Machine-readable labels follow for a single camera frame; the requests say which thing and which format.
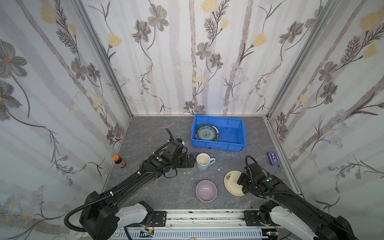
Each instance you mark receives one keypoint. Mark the brown bottle orange cap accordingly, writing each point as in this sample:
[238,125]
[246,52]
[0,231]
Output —
[119,161]

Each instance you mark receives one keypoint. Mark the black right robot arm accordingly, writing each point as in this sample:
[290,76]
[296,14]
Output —
[290,211]

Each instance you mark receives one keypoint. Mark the green patterned small plate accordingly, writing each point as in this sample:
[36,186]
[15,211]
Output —
[207,132]

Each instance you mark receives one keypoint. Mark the purple bowl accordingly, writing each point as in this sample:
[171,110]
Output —
[206,191]

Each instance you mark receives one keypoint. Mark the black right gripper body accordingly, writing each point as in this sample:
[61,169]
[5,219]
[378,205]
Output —
[243,183]

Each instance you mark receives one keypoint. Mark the blue plastic bin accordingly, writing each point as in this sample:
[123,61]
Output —
[232,133]

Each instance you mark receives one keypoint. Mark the cream floral plate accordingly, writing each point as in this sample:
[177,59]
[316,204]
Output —
[230,182]

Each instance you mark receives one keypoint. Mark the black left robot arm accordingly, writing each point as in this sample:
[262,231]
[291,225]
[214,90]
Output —
[104,213]

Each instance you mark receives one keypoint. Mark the light blue mug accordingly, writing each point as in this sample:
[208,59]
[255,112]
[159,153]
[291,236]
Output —
[203,161]

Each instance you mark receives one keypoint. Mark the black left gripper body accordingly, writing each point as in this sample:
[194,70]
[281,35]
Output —
[184,161]

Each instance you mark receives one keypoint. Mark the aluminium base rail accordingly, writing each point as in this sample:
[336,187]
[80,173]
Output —
[221,225]

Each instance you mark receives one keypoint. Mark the blue rectangular device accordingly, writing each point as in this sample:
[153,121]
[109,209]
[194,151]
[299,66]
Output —
[274,159]

